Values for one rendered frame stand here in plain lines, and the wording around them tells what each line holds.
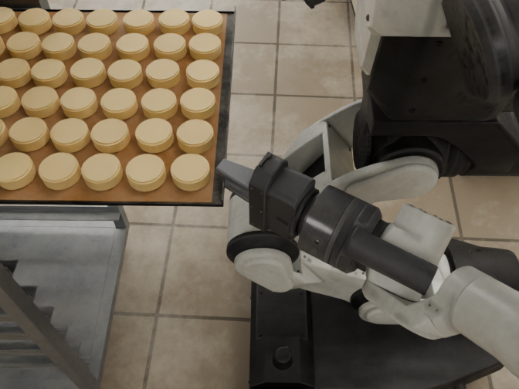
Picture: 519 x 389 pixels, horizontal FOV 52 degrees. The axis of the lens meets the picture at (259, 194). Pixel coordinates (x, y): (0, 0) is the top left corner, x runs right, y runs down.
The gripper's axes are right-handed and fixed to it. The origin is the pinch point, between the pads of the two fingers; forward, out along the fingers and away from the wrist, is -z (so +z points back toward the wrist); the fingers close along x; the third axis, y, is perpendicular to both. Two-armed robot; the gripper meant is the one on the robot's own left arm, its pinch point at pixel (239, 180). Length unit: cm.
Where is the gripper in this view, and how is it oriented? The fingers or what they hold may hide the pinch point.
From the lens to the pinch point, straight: 69.0
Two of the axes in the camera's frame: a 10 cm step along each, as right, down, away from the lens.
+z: 8.6, 4.3, -2.9
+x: 0.1, -5.8, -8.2
